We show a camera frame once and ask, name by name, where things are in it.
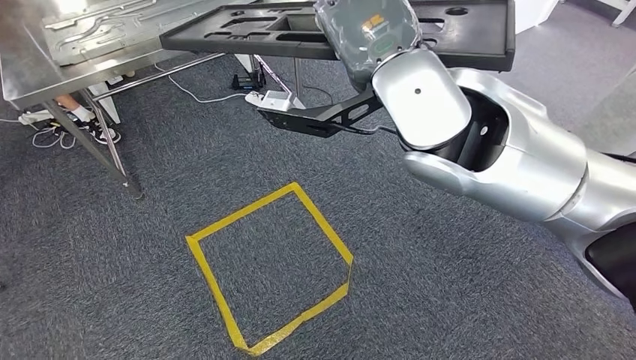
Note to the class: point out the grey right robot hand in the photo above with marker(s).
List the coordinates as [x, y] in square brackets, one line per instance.
[367, 35]

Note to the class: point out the black plastic panel part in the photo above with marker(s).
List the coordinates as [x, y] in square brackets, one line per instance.
[472, 39]

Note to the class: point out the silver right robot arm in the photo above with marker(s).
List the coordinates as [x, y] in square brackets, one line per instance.
[522, 164]

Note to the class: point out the steel workbench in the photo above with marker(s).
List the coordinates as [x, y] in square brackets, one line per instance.
[30, 74]

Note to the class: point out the black box device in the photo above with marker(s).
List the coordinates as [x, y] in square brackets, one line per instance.
[246, 82]

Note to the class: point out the white cabinet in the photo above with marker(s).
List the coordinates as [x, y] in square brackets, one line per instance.
[534, 15]

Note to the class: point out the white furniture leg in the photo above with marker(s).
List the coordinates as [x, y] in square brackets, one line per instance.
[623, 12]

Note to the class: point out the stamped steel panel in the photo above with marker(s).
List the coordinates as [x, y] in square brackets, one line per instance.
[99, 35]

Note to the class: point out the yellow floor tape square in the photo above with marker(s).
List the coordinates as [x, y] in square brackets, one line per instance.
[218, 298]

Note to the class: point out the white power strip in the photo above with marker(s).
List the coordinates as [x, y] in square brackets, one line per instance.
[37, 116]

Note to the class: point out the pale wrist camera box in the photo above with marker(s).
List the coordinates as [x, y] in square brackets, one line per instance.
[278, 102]

